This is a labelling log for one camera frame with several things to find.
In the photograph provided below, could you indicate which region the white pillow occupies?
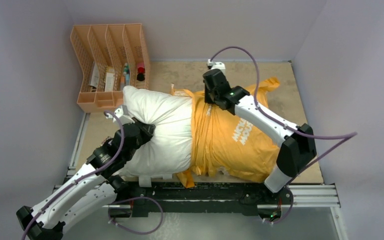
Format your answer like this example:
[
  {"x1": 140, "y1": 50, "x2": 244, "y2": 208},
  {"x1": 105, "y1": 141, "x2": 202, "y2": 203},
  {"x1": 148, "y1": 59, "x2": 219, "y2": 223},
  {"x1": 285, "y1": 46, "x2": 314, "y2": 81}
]
[{"x1": 118, "y1": 86, "x2": 193, "y2": 187}]

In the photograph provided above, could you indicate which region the orange Mickey Mouse pillowcase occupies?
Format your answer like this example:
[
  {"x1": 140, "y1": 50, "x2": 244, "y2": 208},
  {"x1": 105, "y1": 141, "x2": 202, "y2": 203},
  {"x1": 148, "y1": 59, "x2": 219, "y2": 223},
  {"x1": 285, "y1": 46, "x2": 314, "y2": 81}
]
[{"x1": 171, "y1": 87, "x2": 279, "y2": 188}]

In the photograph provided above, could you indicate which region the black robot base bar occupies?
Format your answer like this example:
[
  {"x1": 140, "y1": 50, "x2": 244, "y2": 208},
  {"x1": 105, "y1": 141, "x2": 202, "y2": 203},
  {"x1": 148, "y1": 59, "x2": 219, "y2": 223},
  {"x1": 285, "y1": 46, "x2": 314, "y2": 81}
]
[{"x1": 109, "y1": 176, "x2": 294, "y2": 222}]

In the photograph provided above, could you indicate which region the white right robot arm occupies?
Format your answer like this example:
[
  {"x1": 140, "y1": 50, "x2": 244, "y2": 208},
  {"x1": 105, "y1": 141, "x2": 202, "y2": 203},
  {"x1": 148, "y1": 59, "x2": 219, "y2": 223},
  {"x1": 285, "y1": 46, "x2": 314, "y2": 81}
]
[{"x1": 203, "y1": 68, "x2": 317, "y2": 204}]

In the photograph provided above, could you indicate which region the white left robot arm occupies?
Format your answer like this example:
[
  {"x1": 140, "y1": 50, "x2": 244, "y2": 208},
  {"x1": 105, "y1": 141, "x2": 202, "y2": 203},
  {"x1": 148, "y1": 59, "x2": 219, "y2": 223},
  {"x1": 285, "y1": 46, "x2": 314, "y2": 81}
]
[{"x1": 16, "y1": 120, "x2": 156, "y2": 240}]

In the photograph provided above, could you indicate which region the teal and orange tube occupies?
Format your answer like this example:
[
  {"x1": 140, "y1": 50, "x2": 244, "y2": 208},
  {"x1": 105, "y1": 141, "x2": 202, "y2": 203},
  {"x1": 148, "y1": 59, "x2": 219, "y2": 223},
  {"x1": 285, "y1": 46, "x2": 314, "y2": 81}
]
[{"x1": 120, "y1": 63, "x2": 130, "y2": 90}]

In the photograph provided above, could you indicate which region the red and black bottle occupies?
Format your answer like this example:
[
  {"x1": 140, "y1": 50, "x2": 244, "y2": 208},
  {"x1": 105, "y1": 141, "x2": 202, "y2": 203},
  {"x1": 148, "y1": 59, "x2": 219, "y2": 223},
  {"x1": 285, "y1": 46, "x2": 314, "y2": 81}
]
[{"x1": 136, "y1": 62, "x2": 146, "y2": 82}]

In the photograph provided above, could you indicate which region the beige paper card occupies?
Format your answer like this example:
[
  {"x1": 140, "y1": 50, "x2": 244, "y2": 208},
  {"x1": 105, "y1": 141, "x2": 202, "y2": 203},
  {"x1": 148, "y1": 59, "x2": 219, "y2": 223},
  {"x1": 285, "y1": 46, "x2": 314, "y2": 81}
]
[{"x1": 104, "y1": 66, "x2": 115, "y2": 92}]

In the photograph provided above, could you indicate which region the white paper booklet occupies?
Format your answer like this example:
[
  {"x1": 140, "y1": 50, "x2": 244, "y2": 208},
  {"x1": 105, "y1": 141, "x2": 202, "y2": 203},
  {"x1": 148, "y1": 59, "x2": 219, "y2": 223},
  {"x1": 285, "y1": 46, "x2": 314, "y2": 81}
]
[{"x1": 89, "y1": 62, "x2": 99, "y2": 89}]

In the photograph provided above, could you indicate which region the pink plastic file organizer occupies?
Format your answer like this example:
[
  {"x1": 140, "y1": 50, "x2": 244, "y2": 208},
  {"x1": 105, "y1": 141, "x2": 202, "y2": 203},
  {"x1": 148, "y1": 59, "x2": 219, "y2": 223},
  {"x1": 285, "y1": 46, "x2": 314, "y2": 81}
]
[{"x1": 70, "y1": 23, "x2": 151, "y2": 113}]

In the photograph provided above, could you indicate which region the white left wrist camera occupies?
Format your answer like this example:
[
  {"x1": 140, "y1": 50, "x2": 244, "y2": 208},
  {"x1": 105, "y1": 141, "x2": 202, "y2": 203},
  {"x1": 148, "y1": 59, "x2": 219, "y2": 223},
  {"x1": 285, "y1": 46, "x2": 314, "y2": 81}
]
[{"x1": 114, "y1": 104, "x2": 134, "y2": 125}]

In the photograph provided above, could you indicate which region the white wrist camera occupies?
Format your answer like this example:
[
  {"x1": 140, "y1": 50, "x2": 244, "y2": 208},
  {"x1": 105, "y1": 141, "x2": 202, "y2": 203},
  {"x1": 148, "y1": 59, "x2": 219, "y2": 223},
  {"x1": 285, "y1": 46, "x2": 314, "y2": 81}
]
[
  {"x1": 207, "y1": 59, "x2": 226, "y2": 73},
  {"x1": 114, "y1": 104, "x2": 134, "y2": 125}
]

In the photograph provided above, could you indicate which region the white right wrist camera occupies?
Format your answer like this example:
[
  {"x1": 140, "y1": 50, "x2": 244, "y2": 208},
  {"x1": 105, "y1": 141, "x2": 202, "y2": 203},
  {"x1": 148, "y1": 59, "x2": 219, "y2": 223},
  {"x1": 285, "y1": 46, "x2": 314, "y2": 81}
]
[{"x1": 207, "y1": 59, "x2": 226, "y2": 73}]

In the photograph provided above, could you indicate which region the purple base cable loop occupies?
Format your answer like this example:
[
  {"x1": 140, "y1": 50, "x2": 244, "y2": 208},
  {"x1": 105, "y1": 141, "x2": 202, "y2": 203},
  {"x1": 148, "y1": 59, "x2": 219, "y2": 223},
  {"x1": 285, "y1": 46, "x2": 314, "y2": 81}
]
[{"x1": 107, "y1": 196, "x2": 164, "y2": 236}]

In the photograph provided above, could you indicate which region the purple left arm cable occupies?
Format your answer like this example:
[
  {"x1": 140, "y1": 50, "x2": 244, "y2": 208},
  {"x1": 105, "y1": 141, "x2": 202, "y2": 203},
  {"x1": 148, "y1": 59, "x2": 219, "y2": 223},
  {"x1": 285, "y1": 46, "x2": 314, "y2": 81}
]
[{"x1": 20, "y1": 110, "x2": 126, "y2": 240}]

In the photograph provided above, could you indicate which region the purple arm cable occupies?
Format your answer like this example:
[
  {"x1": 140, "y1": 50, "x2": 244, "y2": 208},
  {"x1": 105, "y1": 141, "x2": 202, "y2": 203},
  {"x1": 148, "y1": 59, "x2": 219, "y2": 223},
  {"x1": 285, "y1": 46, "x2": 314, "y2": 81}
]
[
  {"x1": 210, "y1": 45, "x2": 358, "y2": 186},
  {"x1": 20, "y1": 110, "x2": 126, "y2": 240}
]

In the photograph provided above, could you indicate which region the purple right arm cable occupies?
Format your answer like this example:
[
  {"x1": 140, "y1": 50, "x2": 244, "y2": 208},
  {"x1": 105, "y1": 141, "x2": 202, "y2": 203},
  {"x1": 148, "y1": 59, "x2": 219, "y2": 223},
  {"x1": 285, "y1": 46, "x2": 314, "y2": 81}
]
[{"x1": 210, "y1": 45, "x2": 358, "y2": 186}]

